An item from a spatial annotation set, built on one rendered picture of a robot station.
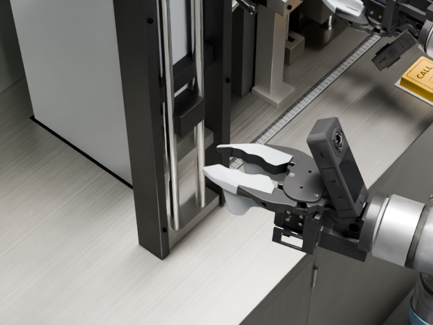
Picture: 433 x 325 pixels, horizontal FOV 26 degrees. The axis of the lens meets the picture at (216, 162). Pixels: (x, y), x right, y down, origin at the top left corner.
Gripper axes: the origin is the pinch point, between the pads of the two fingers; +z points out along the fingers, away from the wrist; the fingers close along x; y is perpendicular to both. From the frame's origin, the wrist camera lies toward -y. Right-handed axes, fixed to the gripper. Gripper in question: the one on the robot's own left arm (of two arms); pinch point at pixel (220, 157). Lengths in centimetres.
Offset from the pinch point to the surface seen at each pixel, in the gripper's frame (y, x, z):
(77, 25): 1.4, 18.2, 29.9
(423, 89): 24, 58, -15
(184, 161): 16.6, 14.4, 10.9
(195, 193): 26.5, 18.7, 10.7
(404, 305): 113, 88, -21
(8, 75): 27, 32, 53
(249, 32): 13.4, 45.1, 13.5
